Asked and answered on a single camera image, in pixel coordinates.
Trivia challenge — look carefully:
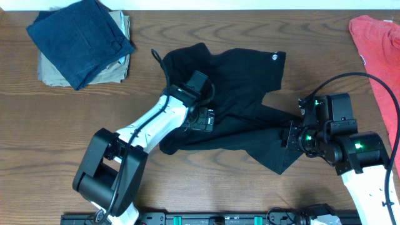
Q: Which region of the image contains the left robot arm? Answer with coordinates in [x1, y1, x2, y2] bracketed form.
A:
[63, 71, 215, 224]

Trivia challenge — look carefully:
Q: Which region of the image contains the folded light blue garment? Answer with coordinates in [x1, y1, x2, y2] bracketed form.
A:
[117, 11, 131, 65]

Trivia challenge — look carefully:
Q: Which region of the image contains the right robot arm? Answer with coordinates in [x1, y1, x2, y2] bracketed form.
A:
[282, 94, 399, 224]

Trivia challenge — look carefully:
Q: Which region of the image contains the folded khaki garment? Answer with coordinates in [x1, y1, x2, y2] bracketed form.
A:
[37, 11, 130, 87]

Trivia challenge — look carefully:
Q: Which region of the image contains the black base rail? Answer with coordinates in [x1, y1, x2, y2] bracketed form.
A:
[60, 212, 362, 225]

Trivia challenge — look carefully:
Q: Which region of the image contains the folded navy blue garment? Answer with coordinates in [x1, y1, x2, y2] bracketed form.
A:
[26, 0, 134, 91]

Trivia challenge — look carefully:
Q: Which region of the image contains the black t-shirt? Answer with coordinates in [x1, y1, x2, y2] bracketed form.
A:
[159, 42, 301, 174]

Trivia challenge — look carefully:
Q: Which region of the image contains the red t-shirt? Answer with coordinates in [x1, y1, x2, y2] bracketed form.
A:
[349, 15, 399, 147]

